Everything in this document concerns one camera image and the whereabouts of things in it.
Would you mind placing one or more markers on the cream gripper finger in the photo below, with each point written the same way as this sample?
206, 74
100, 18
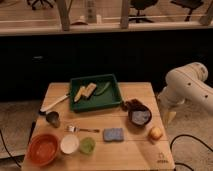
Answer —
169, 117

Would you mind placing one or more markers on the blue sponge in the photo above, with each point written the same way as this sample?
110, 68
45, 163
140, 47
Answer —
113, 134

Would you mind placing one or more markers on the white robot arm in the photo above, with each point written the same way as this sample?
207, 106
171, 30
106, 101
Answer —
185, 83

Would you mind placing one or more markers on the white small bowl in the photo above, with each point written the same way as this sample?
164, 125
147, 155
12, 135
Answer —
69, 144

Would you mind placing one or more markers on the red bowl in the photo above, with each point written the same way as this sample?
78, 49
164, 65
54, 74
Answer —
43, 149

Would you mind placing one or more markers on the yellow orange fruit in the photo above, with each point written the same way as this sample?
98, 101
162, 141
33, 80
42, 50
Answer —
155, 133

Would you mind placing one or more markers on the green pepper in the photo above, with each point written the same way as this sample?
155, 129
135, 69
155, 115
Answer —
102, 90

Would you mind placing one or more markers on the green tray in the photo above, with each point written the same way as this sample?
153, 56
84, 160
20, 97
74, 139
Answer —
106, 95

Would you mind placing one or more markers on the green small cup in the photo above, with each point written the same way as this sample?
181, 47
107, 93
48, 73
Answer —
87, 145

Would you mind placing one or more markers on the tan bread piece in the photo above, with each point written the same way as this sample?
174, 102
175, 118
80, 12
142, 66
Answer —
89, 90

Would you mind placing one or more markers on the yellow corn cob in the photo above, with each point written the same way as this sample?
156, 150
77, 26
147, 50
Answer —
79, 93

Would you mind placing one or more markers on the wooden table leg middle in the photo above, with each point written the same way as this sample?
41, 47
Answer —
124, 20

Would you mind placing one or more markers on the wooden table leg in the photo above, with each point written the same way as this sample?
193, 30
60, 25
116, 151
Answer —
124, 20
63, 13

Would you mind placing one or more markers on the black office chair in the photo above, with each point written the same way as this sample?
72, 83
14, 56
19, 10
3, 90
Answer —
139, 5

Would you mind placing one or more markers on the dark metal cup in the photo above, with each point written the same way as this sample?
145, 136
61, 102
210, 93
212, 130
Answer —
53, 119

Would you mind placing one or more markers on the wooden table leg left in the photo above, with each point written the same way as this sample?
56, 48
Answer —
63, 13

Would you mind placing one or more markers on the white handled knife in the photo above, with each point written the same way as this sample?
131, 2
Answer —
45, 109

